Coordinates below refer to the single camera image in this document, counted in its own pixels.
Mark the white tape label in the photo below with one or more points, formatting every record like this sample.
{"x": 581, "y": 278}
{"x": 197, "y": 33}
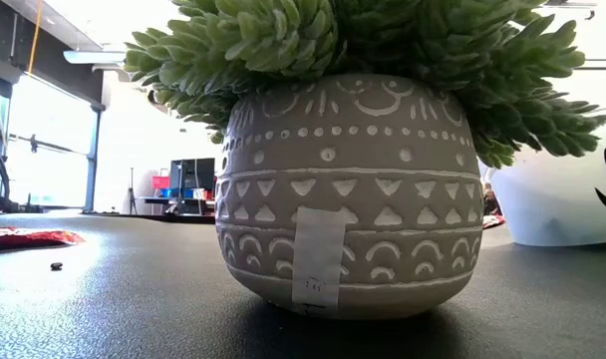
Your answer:
{"x": 318, "y": 254}

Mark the red storage bin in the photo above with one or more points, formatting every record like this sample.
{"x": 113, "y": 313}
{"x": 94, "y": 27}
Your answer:
{"x": 160, "y": 182}

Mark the blue steel column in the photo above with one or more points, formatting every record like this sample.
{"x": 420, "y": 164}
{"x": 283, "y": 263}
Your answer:
{"x": 91, "y": 159}

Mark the white plastic bucket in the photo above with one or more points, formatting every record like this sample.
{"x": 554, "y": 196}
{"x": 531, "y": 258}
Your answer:
{"x": 557, "y": 199}

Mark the thin black tripod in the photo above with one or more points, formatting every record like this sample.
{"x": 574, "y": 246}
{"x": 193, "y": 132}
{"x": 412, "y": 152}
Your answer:
{"x": 132, "y": 194}

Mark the blue storage bin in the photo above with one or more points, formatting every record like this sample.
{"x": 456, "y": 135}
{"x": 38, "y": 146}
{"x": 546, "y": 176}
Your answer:
{"x": 176, "y": 193}

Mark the black table mat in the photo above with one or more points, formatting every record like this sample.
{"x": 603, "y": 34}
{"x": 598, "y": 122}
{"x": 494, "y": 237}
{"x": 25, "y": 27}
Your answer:
{"x": 133, "y": 309}

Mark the potted green succulent plant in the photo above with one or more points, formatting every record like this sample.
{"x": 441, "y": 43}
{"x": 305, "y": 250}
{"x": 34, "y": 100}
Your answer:
{"x": 348, "y": 199}

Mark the long white light fixture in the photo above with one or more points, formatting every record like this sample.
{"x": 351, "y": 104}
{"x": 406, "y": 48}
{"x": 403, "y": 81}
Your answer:
{"x": 93, "y": 57}

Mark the small black crumb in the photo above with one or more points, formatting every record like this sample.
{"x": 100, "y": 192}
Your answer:
{"x": 56, "y": 265}

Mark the cluttered work desk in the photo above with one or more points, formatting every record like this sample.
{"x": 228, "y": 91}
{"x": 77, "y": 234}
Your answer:
{"x": 153, "y": 200}

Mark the red Skittles packet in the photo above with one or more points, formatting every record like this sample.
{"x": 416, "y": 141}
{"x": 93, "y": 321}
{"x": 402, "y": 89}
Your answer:
{"x": 493, "y": 220}
{"x": 24, "y": 237}

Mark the black computer monitor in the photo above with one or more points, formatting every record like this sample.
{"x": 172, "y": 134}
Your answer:
{"x": 192, "y": 174}

